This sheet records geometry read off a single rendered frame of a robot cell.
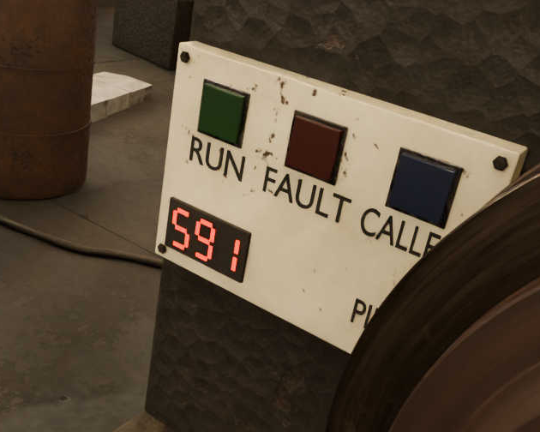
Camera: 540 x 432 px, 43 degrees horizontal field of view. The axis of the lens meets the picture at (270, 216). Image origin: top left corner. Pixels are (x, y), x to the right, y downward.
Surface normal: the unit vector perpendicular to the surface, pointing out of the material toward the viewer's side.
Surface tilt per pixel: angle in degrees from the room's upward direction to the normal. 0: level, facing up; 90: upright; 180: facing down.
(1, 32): 90
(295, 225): 90
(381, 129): 90
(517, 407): 66
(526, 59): 90
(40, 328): 0
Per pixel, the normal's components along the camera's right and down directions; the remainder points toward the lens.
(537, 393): -0.81, -0.56
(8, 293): 0.17, -0.90
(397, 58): -0.55, 0.25
